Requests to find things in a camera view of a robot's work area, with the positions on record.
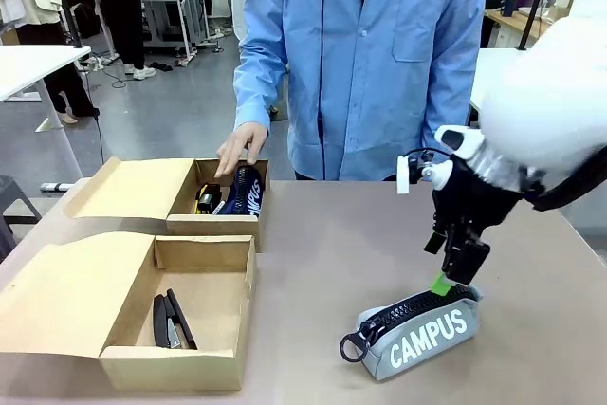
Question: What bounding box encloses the navy blue pencil case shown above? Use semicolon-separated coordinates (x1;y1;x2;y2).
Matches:
218;163;266;217

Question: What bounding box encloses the small cardboard box with lid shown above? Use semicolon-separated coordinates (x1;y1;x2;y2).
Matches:
64;156;271;254

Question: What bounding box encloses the black stapler with silver inside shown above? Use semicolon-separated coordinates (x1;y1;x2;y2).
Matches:
152;287;199;351

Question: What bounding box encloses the black lamp stand pole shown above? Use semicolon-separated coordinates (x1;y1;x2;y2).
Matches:
516;0;552;52

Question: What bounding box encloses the grey stool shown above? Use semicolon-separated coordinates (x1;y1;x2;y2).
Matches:
0;175;44;262

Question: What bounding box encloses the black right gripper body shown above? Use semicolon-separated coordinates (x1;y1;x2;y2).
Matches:
430;160;519;238

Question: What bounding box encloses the white side table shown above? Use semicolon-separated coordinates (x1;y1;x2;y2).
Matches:
0;44;92;178

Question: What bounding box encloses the person's right hand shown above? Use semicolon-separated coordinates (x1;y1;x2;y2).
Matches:
214;121;271;184

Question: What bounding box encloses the grey metal workbench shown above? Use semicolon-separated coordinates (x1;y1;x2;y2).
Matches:
139;0;214;61

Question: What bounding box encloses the person in blue shirt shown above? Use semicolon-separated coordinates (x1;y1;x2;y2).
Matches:
232;0;490;183

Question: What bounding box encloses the long black stapler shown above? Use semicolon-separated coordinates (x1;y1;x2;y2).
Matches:
196;183;223;213

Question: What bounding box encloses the large cardboard box with lid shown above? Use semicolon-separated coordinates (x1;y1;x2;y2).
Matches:
0;232;258;392

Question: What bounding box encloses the grey CAMPUS pencil case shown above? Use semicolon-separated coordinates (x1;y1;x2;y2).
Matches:
339;281;486;382

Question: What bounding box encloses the white container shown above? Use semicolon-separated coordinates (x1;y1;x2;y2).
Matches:
553;0;576;22

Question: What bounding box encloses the wooden desk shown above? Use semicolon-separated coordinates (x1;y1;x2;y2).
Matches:
485;5;573;51

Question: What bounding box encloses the bystander in black clothes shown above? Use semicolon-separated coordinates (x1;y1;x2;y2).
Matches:
81;0;157;82

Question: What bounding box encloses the person's right forearm blue sleeve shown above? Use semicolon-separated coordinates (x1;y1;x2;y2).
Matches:
232;39;291;134

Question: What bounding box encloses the person's left forearm blue sleeve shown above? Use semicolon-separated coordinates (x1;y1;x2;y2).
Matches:
420;34;481;143

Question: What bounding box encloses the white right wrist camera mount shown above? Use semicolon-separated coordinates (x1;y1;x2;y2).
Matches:
395;148;455;196

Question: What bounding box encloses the white table behind robot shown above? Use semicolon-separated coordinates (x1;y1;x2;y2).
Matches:
468;46;527;115

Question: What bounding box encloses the black right arm cable sleeve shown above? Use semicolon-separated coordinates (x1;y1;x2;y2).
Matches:
529;142;607;212

